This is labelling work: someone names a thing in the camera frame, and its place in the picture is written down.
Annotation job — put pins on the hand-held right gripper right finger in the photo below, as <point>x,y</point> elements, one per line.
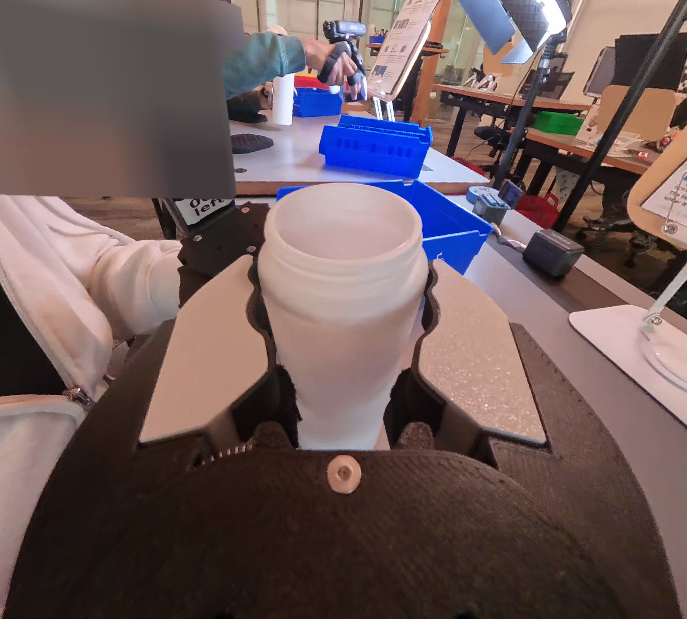
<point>477,366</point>

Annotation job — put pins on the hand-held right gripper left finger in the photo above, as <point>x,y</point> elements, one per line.
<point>209,356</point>

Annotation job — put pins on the blue plastic bin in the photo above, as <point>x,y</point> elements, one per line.
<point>456,232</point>

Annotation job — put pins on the white plastic bottle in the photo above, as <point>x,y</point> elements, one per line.
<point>343,307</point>
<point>283,98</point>

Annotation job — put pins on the person's left forearm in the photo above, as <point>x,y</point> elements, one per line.
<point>139,286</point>

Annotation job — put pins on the black oval wrist rest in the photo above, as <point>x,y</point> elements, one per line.
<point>252,143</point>

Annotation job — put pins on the grey charging case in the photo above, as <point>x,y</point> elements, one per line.
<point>553,254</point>

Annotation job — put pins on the metal zipper pull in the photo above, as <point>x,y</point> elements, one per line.
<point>78,396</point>

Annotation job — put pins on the small blue grey device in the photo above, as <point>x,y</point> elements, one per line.
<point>491,211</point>

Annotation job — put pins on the red mesh basket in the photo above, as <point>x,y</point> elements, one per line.
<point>536,208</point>

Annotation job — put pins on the small blue bin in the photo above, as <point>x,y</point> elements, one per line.
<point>316,102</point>

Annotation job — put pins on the blue tape roll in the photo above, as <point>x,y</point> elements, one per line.
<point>475,194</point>

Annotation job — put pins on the person's white hoodie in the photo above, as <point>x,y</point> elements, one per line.
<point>43,265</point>

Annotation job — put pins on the person's black top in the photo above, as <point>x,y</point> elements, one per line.
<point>27,350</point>

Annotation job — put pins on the stacked small blue bins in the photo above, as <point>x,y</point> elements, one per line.
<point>375,146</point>

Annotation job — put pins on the red plastic bin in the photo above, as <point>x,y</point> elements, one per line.
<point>308,81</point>

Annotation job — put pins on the white board stand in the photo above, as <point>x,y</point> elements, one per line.
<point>660,307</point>

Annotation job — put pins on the white plastic stand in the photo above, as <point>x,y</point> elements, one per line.
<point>384,106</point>

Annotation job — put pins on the wooden office table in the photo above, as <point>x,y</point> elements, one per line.
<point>569,144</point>
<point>510,95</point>

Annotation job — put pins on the black light stand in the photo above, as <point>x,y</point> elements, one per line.
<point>523,120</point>

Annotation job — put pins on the green plastic bin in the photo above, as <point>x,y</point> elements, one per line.
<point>558,122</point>

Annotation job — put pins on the wooden support column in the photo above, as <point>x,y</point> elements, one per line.
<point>426,87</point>

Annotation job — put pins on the black slanted pole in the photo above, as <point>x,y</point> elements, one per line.
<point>617,114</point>

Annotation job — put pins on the grey slanted panel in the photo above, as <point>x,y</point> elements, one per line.
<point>413,12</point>

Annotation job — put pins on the light brown board panel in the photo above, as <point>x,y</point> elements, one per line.
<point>644,114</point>

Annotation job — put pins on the grey monitor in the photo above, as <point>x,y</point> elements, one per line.
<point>600,71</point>

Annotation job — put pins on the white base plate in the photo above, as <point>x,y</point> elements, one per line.
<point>606,340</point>

